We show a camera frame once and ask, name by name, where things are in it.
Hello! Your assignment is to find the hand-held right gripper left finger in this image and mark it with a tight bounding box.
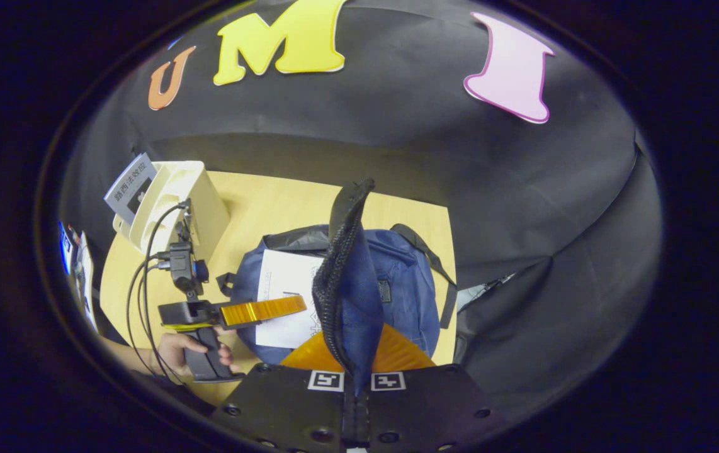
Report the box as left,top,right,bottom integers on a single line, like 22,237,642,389
210,332,358,453

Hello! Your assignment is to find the black backdrop cloth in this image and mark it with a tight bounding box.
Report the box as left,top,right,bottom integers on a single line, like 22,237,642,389
60,0,662,428

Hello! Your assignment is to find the grey cover book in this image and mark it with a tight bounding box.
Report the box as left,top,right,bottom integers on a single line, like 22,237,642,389
104,153,159,225

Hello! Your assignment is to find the blue schoolbag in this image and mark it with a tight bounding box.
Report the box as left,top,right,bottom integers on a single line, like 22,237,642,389
216,178,459,396

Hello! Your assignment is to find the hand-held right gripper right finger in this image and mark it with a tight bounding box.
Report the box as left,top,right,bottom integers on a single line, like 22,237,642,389
358,323,506,453

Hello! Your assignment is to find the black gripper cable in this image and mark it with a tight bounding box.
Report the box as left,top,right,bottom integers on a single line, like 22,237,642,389
125,200,191,379

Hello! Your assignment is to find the white bookshelf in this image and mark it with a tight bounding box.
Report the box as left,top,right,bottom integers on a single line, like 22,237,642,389
113,160,232,266

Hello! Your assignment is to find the wall poster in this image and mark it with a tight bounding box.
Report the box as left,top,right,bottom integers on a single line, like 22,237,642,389
57,220,99,332

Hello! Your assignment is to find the white cover book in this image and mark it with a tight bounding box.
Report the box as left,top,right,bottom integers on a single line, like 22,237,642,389
255,249,326,350

